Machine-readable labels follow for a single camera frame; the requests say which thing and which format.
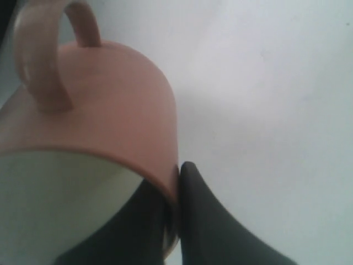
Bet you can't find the pink ceramic mug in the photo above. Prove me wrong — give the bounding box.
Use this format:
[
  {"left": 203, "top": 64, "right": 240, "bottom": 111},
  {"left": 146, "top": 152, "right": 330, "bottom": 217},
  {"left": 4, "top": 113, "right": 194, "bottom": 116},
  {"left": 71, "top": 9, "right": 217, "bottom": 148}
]
[{"left": 1, "top": 1, "right": 179, "bottom": 264}]

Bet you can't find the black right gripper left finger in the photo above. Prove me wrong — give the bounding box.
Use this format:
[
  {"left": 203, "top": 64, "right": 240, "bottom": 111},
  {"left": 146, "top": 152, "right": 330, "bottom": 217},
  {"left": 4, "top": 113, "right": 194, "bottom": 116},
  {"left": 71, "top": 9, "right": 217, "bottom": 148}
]
[{"left": 55, "top": 180, "right": 166, "bottom": 265}]

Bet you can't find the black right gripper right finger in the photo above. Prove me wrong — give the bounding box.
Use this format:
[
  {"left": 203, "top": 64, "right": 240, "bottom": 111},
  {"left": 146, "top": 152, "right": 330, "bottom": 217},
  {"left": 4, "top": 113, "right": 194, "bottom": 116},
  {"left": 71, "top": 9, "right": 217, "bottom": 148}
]
[{"left": 179, "top": 162, "right": 295, "bottom": 265}]

